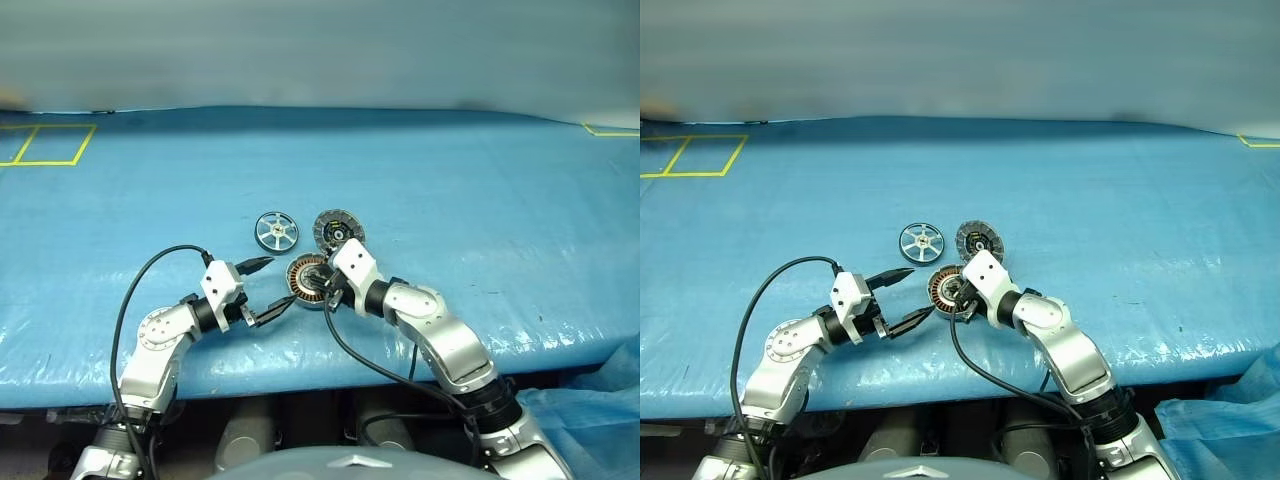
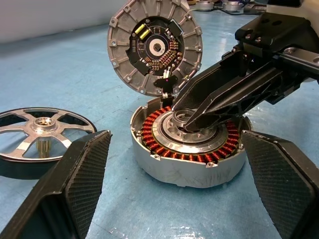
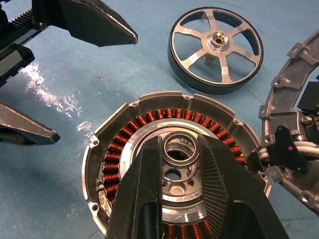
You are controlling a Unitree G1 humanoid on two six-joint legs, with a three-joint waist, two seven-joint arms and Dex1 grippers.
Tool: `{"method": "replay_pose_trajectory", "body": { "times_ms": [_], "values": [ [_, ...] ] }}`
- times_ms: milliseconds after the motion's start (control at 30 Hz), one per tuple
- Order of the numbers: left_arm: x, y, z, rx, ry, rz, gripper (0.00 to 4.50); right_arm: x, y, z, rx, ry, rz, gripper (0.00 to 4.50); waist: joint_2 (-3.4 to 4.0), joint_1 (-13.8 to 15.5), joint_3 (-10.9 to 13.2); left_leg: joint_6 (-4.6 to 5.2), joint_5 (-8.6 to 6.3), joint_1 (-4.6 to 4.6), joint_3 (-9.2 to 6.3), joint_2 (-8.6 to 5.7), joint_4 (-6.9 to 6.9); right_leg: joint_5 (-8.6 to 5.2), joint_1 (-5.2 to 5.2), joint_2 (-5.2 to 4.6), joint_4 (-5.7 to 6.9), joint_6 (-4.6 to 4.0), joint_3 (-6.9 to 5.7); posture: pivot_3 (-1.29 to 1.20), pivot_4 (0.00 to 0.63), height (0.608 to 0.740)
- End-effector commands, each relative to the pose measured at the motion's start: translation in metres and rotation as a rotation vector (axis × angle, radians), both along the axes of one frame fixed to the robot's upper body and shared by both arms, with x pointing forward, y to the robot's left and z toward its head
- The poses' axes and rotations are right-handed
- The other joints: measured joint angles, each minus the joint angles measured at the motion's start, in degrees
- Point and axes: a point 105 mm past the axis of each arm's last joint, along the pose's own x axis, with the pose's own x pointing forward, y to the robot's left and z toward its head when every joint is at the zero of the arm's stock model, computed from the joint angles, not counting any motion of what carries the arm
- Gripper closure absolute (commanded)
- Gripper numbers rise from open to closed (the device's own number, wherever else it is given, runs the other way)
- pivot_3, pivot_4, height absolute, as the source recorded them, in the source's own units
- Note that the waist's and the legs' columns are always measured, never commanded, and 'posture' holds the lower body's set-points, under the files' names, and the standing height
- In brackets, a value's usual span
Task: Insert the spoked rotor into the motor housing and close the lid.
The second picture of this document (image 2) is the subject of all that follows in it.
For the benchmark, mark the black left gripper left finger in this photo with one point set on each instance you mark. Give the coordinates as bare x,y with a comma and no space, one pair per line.
82,174

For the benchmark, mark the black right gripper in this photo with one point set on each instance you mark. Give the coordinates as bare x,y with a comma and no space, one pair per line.
274,32

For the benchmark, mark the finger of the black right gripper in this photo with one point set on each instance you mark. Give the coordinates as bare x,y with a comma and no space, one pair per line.
199,89

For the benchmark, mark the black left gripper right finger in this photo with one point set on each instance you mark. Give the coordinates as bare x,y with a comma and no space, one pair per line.
281,184

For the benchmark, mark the silver spoked rotor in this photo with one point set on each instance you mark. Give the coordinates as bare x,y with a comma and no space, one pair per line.
41,123

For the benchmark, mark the silver motor housing copper windings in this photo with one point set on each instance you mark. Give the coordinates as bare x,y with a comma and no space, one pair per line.
179,171

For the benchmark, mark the silver motor lid circuit board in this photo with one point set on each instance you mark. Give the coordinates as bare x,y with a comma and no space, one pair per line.
119,57

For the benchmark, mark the silver motor unit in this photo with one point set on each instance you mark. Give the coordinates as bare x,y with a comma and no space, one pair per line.
231,4
205,4

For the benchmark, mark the blue table cover sheet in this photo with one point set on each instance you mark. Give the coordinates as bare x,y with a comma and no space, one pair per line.
74,82

